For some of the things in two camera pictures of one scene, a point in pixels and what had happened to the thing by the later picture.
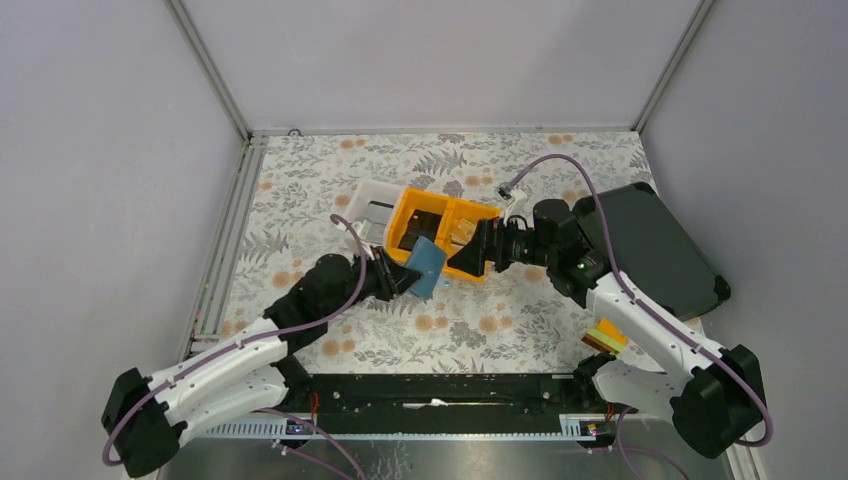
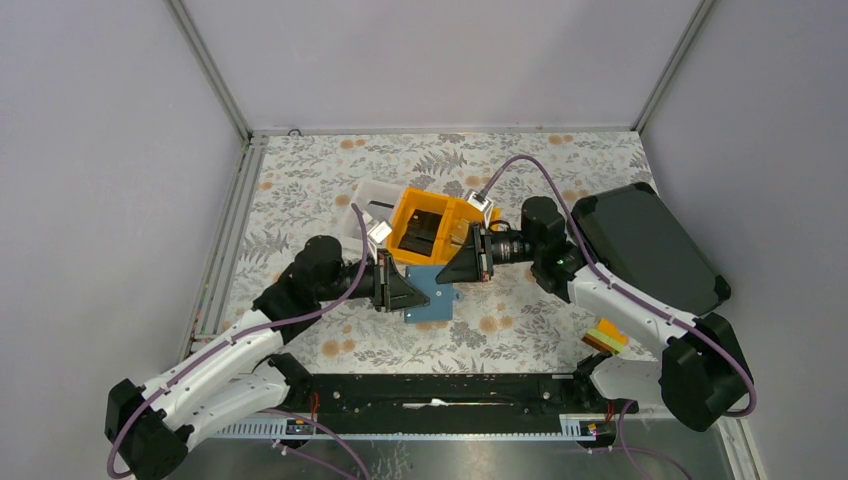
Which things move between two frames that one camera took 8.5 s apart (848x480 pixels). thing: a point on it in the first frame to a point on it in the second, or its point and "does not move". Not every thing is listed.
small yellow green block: (606, 337) does not move
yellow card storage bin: (441, 221) does not move
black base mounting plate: (443, 401) does not move
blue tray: (427, 258) to (440, 295)
